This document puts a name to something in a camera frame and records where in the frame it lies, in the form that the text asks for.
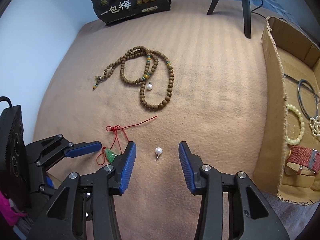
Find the black power cable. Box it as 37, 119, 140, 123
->
234, 0, 285, 22

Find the red strap watch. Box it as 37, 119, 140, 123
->
285, 146, 320, 177

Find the silver bangle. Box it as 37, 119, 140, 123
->
297, 79, 320, 121

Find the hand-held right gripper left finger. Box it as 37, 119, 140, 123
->
26, 141, 137, 240

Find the person's left forearm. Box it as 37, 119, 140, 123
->
0, 190, 28, 228

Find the cream bead bracelet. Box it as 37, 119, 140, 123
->
286, 104, 305, 146

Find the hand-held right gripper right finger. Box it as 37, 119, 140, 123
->
178, 141, 288, 240

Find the cardboard box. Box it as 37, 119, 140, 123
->
252, 16, 320, 204

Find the wooden bead necklace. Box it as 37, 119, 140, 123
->
91, 46, 175, 111

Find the jade pendant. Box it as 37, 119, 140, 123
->
97, 116, 158, 165

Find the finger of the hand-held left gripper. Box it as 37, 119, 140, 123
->
37, 175, 60, 198
26, 134, 102, 167

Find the black snack bag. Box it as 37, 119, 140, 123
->
89, 0, 172, 27

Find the grey knitted cloth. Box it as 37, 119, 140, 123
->
14, 215, 34, 234

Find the small pearl bracelet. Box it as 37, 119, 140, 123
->
309, 115, 320, 142

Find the black tripod stand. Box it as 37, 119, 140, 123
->
207, 0, 251, 39

